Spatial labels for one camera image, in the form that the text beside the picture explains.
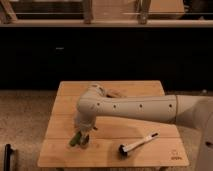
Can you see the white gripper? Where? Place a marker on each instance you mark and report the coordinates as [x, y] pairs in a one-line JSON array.
[[84, 123]]

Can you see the green pepper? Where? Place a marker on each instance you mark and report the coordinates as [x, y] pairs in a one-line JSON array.
[[76, 139]]

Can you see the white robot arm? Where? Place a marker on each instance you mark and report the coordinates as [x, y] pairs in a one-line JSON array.
[[191, 111]]

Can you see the small metal cup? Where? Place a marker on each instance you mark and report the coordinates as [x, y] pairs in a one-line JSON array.
[[84, 140]]

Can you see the wooden table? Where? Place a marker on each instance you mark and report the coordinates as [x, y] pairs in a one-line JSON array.
[[102, 151]]

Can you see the black object at floor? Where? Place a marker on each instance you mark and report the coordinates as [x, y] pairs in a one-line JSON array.
[[8, 151]]

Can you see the white-handled black brush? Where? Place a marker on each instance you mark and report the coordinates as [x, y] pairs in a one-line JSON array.
[[125, 149]]

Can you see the wooden shelf frame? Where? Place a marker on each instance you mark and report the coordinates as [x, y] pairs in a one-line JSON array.
[[107, 13]]

